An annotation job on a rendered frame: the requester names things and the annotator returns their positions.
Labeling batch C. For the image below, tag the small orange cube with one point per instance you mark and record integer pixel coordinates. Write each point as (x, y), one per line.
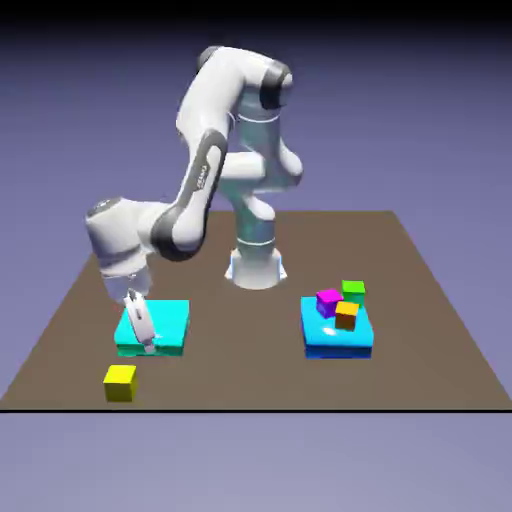
(346, 316)

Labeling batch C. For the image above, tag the large blue box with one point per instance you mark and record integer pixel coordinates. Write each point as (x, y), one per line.
(332, 336)

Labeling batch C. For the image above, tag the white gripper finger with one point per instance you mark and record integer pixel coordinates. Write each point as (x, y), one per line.
(148, 347)

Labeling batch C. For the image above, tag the small green cube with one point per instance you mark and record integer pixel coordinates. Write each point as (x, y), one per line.
(353, 290)

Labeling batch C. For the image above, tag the large cyan box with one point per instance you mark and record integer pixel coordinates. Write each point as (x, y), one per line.
(168, 320)

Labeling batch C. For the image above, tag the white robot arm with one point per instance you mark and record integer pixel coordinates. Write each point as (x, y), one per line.
(208, 120)

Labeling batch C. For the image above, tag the small yellow cube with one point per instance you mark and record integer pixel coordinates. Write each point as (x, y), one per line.
(120, 383)

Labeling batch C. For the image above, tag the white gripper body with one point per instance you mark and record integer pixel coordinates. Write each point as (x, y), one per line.
(138, 318)

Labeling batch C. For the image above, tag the small magenta cube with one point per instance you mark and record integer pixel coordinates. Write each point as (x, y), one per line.
(328, 302)

